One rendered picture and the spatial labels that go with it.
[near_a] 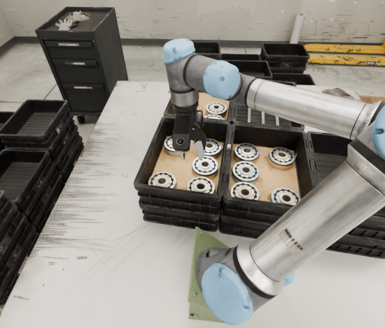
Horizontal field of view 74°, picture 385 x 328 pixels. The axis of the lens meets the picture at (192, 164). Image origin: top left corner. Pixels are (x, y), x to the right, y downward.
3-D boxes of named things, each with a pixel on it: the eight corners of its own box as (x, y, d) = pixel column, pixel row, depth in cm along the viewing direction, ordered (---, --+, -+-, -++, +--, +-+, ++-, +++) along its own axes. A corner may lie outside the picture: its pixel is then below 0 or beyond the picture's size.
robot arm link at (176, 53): (179, 53, 55) (153, 45, 60) (185, 98, 63) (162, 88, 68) (203, 40, 59) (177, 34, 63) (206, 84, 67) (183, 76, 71)
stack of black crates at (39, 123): (68, 184, 186) (42, 136, 154) (28, 183, 187) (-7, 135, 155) (86, 147, 214) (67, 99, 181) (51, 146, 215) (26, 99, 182)
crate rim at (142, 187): (222, 203, 83) (222, 198, 81) (132, 190, 86) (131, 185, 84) (231, 127, 110) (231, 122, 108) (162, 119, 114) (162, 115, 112)
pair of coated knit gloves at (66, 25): (70, 32, 197) (69, 28, 195) (47, 32, 198) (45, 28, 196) (81, 21, 215) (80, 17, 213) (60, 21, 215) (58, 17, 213)
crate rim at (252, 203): (319, 217, 79) (322, 213, 77) (222, 203, 83) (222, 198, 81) (304, 135, 106) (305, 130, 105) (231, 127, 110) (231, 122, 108)
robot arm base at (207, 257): (233, 304, 75) (263, 300, 70) (198, 304, 66) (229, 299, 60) (225, 252, 84) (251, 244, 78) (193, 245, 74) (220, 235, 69)
